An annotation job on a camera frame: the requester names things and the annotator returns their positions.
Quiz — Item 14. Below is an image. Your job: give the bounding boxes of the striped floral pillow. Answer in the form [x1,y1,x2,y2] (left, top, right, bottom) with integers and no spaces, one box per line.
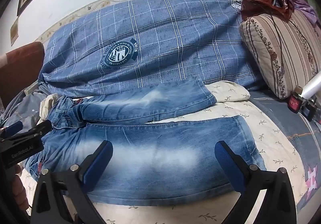
[238,9,321,100]

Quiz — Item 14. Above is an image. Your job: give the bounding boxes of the blue plaid duvet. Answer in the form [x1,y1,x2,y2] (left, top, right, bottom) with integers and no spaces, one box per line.
[41,0,266,97]

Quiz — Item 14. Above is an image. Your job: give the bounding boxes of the small beige wall card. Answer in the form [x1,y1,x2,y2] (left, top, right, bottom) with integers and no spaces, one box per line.
[10,17,20,40]

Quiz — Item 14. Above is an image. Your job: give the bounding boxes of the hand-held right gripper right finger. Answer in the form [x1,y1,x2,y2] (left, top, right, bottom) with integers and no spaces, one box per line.
[214,141,298,224]

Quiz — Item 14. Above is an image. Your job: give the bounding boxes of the purple cloth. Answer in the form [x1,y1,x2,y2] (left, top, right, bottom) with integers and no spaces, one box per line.
[281,0,319,25]

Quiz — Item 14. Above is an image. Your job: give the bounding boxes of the grey star-print blanket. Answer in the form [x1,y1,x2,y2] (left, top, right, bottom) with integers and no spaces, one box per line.
[0,81,54,134]

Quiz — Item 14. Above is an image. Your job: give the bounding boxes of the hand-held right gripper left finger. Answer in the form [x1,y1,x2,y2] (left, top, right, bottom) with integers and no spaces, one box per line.
[31,140,113,224]

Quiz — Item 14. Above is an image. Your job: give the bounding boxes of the white plastic tube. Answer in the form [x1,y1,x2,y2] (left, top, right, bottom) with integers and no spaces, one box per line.
[300,70,321,100]

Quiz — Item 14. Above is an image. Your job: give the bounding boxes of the blue-grey patterned bed sheet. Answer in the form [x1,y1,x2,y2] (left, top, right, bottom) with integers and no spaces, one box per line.
[248,88,321,212]

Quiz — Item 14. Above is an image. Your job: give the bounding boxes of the cream leaf-print blanket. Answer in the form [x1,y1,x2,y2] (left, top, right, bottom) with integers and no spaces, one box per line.
[21,81,309,224]

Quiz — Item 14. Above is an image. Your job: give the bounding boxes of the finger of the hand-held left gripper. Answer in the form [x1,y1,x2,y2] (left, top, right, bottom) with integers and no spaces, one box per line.
[24,120,52,139]
[0,121,23,139]

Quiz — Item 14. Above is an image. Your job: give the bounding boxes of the thin black cord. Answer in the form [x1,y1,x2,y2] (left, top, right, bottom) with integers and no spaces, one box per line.
[247,0,286,74]

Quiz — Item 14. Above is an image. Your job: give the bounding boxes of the dark blue bottle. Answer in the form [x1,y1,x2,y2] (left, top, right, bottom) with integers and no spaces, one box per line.
[301,100,318,121]

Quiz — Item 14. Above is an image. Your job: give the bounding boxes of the person's left hand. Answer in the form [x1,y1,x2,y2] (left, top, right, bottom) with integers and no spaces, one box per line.
[14,164,30,217]

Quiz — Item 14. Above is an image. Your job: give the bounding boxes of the red-brown headboard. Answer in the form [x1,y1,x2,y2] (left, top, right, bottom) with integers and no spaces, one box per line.
[0,41,46,111]

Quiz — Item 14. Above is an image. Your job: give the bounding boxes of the red bottle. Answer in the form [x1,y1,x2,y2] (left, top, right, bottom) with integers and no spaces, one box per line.
[287,86,304,114]

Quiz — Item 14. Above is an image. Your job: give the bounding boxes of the faded blue jeans pants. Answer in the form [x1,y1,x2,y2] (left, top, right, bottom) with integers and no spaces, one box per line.
[24,75,266,206]

